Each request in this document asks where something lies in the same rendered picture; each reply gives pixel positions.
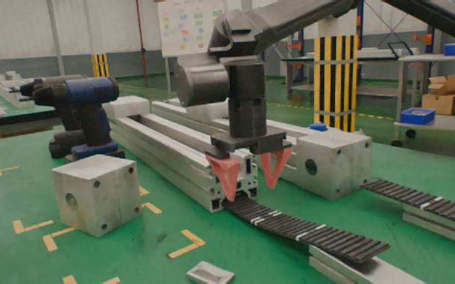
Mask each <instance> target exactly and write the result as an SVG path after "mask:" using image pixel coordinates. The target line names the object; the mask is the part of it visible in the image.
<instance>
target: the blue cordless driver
mask: <svg viewBox="0 0 455 284"><path fill-rule="evenodd" d="M119 95H120V90H119V86H118V83H117V81H116V80H115V79H114V78H113V77H108V78H107V77H98V78H90V79H80V80H65V81H63V83H61V82H55V83H50V85H48V86H46V87H44V88H43V89H40V90H37V91H34V92H33V93H32V97H28V98H22V99H19V101H20V102H25V101H34V103H35V105H37V106H47V107H54V108H55V109H63V108H67V106H68V108H74V107H75V110H74V111H73V114H74V118H75V122H76V123H77V124H79V123H80V127H81V130H83V135H84V137H85V141H86V144H85V145H80V146H76V147H72V148H71V153H72V155H68V156H66V157H65V160H64V163H65V165H66V164H68V163H71V162H76V161H79V160H81V159H86V158H89V157H91V156H96V155H101V156H110V157H114V158H119V159H125V155H124V151H123V150H122V149H120V148H118V145H117V144H116V142H113V141H112V139H111V135H110V133H111V127H110V124H109V122H108V116H107V114H106V111H105V108H103V107H100V104H107V103H111V102H113V101H117V99H118V98H119Z"/></svg>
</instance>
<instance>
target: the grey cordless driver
mask: <svg viewBox="0 0 455 284"><path fill-rule="evenodd" d="M80 79H89V76H87V75H86V74H85V75H84V77H83V76H81V75H80V74H75V75H64V76H54V77H45V80H43V78H41V79H34V80H33V81H32V82H30V83H25V84H23V85H20V90H12V91H9V93H17V92H20V93H21V95H22V96H27V97H32V93H33V92H34V91H37V90H40V89H43V88H44V87H46V86H48V85H50V83H55V82H61V83H63V81H65V80H80ZM55 110H56V112H59V115H60V116H61V118H62V123H63V125H64V128H65V129H61V130H55V131H54V136H53V137H51V138H50V143H49V144H48V150H49V151H50V154H51V157H52V158H53V159H58V158H64V157H66V156H68V155H72V153H71V148H72V147H76V146H80V145H85V144H86V141H85V137H84V135H83V130H81V127H80V123H79V124H77V123H76V122H75V118H74V114H73V111H74V110H75V107H74V108H68V106H67V108H63V109H55Z"/></svg>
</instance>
